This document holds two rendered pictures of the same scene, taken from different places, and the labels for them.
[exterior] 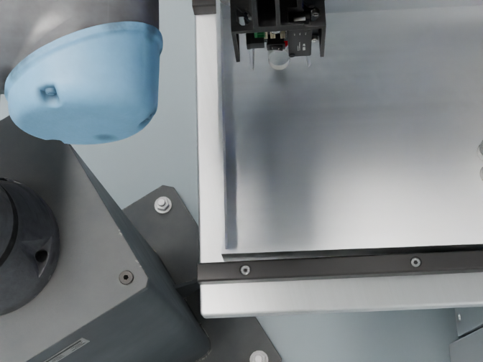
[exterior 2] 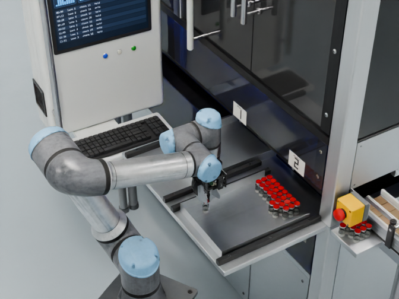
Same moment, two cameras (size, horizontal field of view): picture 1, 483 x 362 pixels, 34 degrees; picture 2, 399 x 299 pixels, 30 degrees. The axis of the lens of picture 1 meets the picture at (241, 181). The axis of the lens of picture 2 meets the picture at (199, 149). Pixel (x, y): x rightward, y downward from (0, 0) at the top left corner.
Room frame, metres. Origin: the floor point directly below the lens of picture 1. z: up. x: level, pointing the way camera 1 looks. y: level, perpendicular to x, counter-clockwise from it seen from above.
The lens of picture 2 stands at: (-1.04, 1.13, 2.57)
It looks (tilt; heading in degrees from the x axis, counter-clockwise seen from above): 38 degrees down; 320
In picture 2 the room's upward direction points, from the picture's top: straight up
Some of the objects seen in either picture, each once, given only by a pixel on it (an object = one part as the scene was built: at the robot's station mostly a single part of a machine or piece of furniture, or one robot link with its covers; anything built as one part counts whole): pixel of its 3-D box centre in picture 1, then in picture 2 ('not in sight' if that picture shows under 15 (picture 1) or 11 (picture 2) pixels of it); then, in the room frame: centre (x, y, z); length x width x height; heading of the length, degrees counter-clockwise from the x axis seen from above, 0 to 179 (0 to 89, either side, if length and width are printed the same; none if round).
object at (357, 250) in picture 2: not in sight; (359, 235); (-0.05, -0.39, 0.87); 0.14 x 0.13 x 0.02; 81
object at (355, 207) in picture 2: not in sight; (351, 209); (-0.02, -0.35, 1.00); 0.08 x 0.07 x 0.07; 81
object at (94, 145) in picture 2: not in sight; (119, 138); (0.95, -0.13, 0.82); 0.40 x 0.14 x 0.02; 80
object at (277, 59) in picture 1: (279, 50); (205, 206); (0.34, -0.06, 0.92); 0.02 x 0.02 x 0.04
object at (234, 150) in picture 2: not in sight; (218, 148); (0.58, -0.32, 0.90); 0.34 x 0.26 x 0.04; 81
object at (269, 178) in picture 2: not in sight; (282, 194); (0.23, -0.31, 0.91); 0.18 x 0.02 x 0.05; 171
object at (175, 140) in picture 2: not in sight; (182, 142); (0.32, 0.05, 1.25); 0.11 x 0.11 x 0.08; 81
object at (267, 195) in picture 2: not in sight; (271, 199); (0.24, -0.27, 0.91); 0.18 x 0.02 x 0.05; 171
